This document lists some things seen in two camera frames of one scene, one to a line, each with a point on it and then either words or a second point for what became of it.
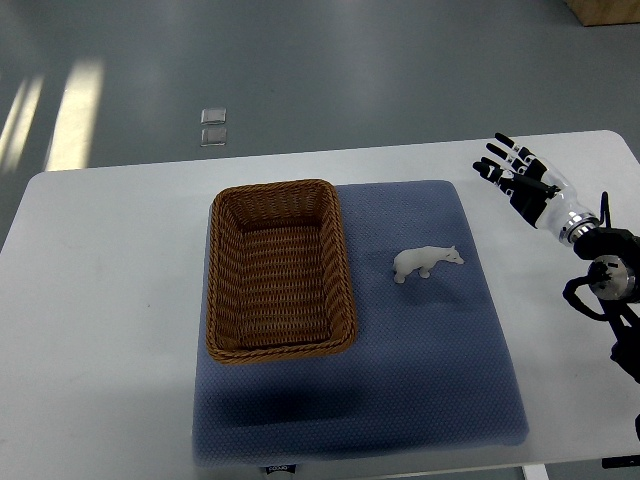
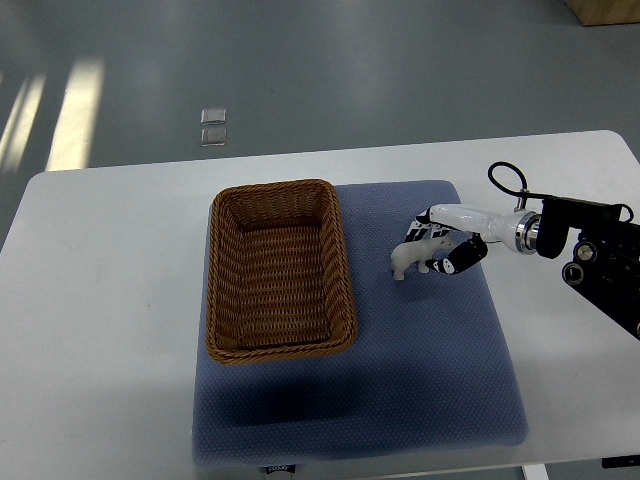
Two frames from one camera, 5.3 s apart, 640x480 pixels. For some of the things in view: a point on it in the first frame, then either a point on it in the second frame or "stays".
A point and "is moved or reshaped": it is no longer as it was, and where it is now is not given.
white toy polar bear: (423, 258) is moved or reshaped
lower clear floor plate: (215, 136) stays
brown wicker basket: (280, 281) stays
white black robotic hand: (537, 191) to (518, 230)
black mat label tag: (287, 467) stays
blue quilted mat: (428, 373) stays
